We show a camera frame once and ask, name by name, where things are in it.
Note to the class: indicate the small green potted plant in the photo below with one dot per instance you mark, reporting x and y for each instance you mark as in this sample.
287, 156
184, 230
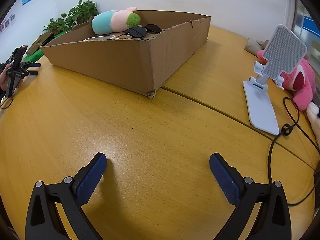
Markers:
56, 25

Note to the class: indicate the black sunglasses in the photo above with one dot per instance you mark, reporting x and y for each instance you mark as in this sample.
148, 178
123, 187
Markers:
136, 32

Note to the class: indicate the white phone stand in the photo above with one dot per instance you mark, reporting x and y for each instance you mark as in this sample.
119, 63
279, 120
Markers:
262, 112

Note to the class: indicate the large green potted plant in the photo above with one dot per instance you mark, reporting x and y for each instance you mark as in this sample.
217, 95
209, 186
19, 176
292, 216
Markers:
82, 11

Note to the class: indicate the grey cloth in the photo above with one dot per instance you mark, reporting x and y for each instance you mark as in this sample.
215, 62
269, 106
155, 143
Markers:
253, 47

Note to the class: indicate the pink plush bear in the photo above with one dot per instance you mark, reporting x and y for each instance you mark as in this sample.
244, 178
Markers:
303, 80

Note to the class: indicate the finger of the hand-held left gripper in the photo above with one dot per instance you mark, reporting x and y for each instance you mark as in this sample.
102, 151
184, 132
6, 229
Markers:
31, 73
33, 65

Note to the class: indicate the blue pink green plush toy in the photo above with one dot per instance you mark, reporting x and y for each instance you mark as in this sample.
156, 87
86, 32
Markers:
110, 22

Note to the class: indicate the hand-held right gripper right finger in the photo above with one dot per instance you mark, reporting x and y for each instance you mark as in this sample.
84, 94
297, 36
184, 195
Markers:
225, 180

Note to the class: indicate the blue window banner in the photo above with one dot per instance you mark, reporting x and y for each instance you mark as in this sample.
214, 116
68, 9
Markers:
311, 27

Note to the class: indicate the person's left forearm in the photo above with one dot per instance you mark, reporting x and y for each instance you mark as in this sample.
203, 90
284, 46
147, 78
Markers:
2, 80

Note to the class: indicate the white plush toy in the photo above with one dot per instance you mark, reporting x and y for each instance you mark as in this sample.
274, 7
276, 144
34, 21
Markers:
315, 115

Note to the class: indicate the brown cardboard box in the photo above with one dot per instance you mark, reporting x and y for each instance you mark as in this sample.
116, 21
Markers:
112, 65

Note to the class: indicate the wall photo sheet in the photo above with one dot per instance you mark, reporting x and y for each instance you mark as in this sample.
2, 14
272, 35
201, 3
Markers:
7, 23

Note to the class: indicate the white phone case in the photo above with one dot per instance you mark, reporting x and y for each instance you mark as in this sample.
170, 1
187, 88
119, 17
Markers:
100, 38

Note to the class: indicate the green cloth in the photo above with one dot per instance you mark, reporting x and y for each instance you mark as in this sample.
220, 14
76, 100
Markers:
32, 56

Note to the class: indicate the person's left hand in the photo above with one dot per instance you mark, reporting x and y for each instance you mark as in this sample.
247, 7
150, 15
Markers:
8, 66

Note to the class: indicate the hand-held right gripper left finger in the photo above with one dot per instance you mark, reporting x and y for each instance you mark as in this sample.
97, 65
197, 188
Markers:
90, 180

